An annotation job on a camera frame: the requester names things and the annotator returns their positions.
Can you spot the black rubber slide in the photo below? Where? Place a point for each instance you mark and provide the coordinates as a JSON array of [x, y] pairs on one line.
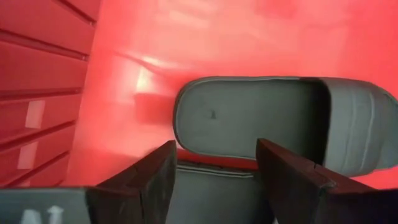
[[214, 199], [233, 118]]

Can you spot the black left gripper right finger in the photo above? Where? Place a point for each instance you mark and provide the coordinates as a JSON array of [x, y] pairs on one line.
[[304, 193]]

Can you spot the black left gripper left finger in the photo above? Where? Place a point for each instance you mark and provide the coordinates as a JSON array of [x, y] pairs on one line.
[[140, 193]]

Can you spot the red plastic bin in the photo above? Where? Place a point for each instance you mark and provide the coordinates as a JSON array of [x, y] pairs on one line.
[[217, 37]]

